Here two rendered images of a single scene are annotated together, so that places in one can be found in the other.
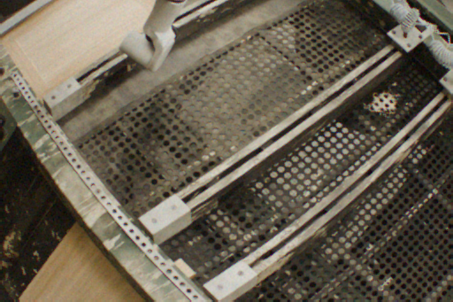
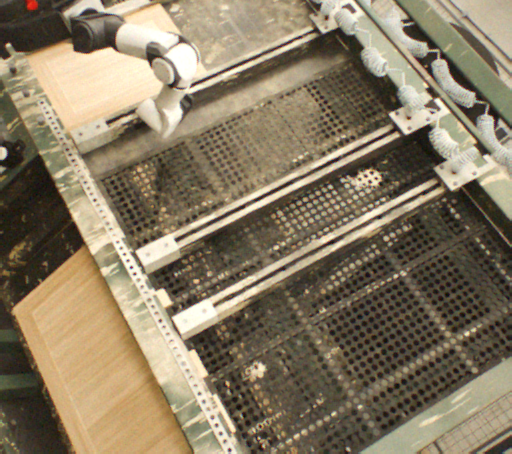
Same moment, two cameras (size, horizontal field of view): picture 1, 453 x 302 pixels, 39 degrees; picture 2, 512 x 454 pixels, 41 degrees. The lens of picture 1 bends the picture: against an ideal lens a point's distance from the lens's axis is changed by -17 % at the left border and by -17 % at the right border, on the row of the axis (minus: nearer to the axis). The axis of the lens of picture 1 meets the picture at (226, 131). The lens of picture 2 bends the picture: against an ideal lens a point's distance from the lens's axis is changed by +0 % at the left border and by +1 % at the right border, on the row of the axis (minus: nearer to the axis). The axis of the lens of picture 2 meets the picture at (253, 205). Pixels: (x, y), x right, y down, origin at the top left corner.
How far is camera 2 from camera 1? 0.50 m
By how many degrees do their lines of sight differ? 10
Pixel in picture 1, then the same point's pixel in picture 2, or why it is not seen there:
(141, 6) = not seen: hidden behind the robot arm
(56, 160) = (74, 192)
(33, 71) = (64, 101)
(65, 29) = (101, 64)
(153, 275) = (135, 303)
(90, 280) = (91, 294)
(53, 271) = (58, 282)
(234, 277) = (198, 314)
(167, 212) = (160, 249)
